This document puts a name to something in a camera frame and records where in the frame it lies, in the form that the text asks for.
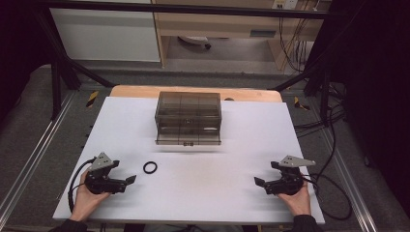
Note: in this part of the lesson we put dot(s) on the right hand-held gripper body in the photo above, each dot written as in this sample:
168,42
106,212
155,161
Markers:
286,185

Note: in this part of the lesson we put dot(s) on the white foam board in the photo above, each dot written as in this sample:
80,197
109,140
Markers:
206,180

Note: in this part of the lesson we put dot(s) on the aluminium floor rail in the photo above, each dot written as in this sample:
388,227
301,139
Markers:
35,151
348,180

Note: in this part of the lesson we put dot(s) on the black metal stand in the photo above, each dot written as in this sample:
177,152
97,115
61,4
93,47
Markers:
324,83
56,83

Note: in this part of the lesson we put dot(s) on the dark curtain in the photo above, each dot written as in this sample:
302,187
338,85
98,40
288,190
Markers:
17,48
374,80

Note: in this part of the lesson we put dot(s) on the black metal frame bar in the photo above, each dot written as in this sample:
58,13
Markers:
193,10

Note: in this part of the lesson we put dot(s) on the person's right hand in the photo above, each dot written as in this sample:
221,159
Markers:
301,203

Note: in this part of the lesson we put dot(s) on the white chair base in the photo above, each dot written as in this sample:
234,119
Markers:
195,40

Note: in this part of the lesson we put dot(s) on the transparent brown drawer box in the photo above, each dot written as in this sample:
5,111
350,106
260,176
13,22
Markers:
188,116

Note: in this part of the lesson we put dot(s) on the wooden table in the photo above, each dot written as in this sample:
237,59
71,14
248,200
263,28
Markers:
135,91

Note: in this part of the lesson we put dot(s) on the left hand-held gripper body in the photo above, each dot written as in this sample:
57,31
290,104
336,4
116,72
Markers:
102,185

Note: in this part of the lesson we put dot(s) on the white wall socket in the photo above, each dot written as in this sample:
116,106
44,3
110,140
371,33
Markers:
283,4

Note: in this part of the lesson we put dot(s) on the person's left hand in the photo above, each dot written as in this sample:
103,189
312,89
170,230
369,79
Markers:
84,203

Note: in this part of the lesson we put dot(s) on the yellow black tape marker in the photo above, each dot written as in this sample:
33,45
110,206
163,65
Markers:
299,103
92,98

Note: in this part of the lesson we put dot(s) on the white cabinet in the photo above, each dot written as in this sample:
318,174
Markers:
106,35

